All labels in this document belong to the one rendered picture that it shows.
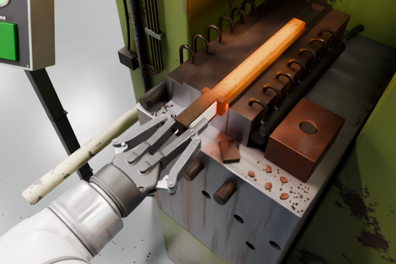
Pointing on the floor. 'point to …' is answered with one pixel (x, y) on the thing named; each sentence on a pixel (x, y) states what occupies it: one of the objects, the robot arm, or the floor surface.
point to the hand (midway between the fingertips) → (197, 115)
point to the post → (61, 126)
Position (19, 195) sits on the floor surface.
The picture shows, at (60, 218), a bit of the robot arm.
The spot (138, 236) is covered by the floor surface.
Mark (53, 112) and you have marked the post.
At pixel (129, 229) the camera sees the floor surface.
